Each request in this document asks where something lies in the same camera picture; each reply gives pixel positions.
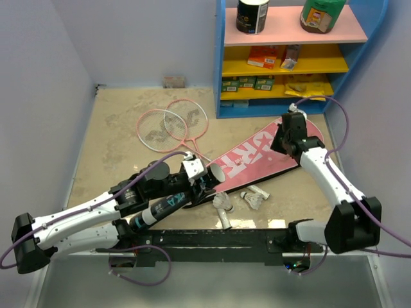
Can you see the white shuttlecock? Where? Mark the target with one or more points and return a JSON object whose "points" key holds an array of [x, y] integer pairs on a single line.
{"points": [[222, 201], [253, 199]]}

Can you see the silver brown pouch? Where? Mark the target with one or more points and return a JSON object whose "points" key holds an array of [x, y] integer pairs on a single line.
{"points": [[290, 57]]}

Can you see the yellow snack bag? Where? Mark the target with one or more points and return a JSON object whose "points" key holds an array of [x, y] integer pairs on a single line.
{"points": [[305, 90]]}

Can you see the pink badminton racket right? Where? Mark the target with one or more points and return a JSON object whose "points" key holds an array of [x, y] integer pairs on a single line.
{"points": [[186, 120]]}

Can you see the pink badminton racket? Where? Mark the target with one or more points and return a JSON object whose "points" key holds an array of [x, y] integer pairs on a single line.
{"points": [[164, 131], [186, 120]]}

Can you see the green brown jar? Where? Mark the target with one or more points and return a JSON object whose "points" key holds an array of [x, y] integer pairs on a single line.
{"points": [[320, 16]]}

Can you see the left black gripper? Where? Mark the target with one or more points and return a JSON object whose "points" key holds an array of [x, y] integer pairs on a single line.
{"points": [[201, 191]]}

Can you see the green box right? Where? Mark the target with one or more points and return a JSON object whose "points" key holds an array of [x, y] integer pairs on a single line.
{"points": [[265, 83]]}

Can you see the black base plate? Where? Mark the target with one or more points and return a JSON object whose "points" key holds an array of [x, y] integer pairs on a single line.
{"points": [[272, 247]]}

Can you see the black white can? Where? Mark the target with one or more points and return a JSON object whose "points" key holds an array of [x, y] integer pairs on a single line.
{"points": [[251, 16]]}

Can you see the blue shelf unit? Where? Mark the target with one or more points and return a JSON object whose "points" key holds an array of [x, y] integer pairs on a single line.
{"points": [[282, 54]]}

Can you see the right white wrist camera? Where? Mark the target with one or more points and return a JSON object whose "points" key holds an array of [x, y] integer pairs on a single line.
{"points": [[293, 108]]}

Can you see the pink racket bag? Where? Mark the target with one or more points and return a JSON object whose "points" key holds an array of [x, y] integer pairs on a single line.
{"points": [[252, 161]]}

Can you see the white racket handle right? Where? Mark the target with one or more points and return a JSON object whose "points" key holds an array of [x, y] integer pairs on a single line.
{"points": [[256, 189]]}

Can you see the brown wall block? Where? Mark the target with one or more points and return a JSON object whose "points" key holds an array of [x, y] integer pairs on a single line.
{"points": [[174, 82]]}

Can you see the pink badminton racket left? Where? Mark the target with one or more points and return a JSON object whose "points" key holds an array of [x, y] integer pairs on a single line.
{"points": [[164, 131]]}

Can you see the white racket handle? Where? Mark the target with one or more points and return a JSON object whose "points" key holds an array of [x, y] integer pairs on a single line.
{"points": [[256, 189], [226, 225]]}

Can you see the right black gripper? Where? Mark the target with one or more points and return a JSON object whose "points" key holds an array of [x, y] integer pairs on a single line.
{"points": [[275, 145]]}

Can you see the orange box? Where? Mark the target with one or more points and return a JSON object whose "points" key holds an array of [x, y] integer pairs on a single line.
{"points": [[263, 56]]}

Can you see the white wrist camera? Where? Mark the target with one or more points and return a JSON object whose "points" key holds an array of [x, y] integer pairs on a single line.
{"points": [[293, 108], [193, 166]]}

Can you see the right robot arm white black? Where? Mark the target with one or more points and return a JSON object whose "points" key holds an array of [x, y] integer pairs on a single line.
{"points": [[353, 223]]}

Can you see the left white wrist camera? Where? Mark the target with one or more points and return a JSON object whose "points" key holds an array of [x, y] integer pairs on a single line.
{"points": [[193, 166]]}

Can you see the green box left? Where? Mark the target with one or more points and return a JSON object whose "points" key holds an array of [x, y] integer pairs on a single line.
{"points": [[230, 84]]}

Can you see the black shuttlecock tube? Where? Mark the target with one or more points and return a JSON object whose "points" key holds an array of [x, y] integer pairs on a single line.
{"points": [[166, 206]]}

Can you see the aluminium rail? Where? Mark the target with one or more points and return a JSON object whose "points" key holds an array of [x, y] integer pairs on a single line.
{"points": [[353, 253]]}

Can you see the green box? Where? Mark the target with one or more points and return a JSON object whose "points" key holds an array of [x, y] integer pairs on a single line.
{"points": [[265, 83], [247, 82], [230, 84]]}

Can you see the green box middle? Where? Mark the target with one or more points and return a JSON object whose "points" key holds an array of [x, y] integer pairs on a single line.
{"points": [[247, 82]]}

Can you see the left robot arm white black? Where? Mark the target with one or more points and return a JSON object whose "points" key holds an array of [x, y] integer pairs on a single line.
{"points": [[131, 206]]}

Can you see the white racket handle front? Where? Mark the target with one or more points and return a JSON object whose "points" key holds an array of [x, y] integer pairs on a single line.
{"points": [[226, 225]]}

